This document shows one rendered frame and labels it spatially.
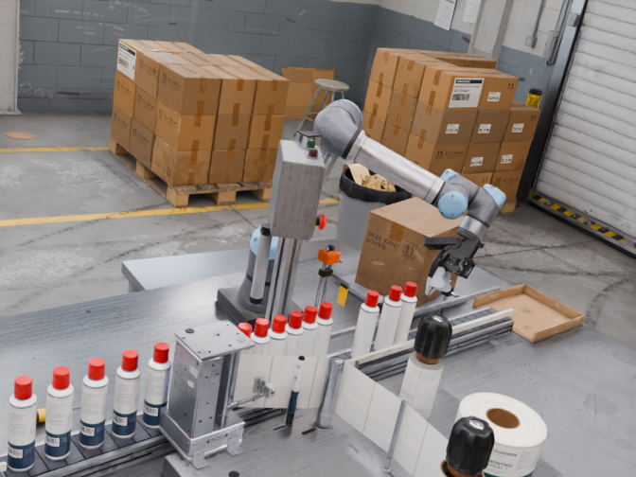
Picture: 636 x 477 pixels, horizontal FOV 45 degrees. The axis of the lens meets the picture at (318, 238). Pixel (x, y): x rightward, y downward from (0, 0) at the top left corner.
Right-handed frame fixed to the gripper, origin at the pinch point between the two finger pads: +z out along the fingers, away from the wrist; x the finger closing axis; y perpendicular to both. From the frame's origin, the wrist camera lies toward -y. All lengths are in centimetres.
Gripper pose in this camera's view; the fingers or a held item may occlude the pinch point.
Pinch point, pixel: (427, 290)
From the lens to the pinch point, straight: 228.7
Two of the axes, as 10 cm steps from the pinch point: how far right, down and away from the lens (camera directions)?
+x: 5.7, 3.4, 7.5
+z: -5.3, 8.5, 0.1
